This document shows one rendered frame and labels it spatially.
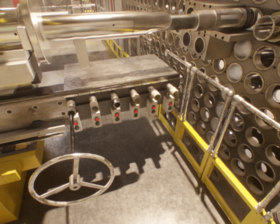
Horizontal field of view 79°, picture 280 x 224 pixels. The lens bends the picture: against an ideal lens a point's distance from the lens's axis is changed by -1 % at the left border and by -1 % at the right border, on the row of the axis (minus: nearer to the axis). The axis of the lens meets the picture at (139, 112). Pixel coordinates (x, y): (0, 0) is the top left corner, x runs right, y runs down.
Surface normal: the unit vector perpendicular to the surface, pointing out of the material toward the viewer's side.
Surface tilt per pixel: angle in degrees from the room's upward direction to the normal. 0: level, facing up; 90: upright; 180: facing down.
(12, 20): 54
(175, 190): 0
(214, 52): 90
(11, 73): 90
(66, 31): 101
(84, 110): 90
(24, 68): 90
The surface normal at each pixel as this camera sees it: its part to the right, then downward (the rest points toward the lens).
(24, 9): 0.27, 0.03
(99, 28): 0.32, 0.71
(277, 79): -0.95, 0.19
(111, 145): 0.00, -0.80
